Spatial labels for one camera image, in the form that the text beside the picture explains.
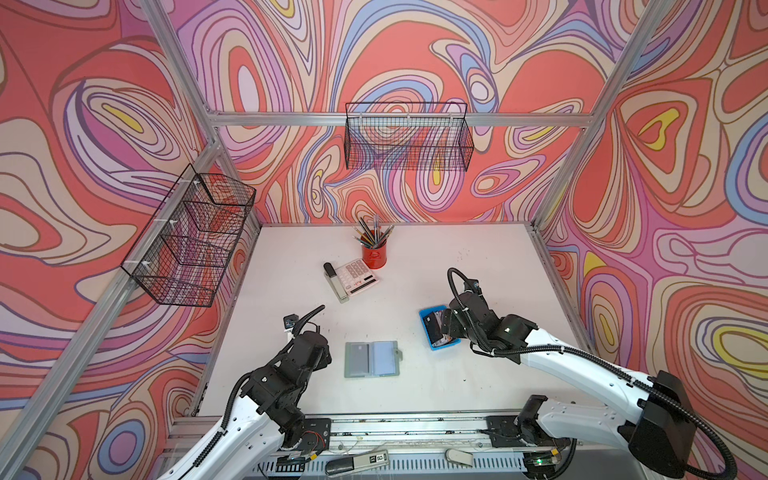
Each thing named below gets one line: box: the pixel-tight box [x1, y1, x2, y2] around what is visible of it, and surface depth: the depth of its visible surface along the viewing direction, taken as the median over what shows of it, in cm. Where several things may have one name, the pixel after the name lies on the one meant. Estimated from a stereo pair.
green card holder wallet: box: [344, 340, 403, 378], surface depth 87 cm
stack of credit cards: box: [423, 310, 454, 347], surface depth 88 cm
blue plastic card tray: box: [418, 305, 462, 351], surface depth 88 cm
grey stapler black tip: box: [323, 262, 349, 304], surface depth 100 cm
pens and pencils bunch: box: [352, 214, 395, 248], surface depth 104 cm
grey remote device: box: [325, 449, 390, 478], surface depth 68 cm
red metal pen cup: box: [362, 244, 387, 270], surface depth 107 cm
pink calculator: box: [335, 258, 380, 297], surface depth 103 cm
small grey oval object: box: [444, 448, 474, 467], surface depth 70 cm
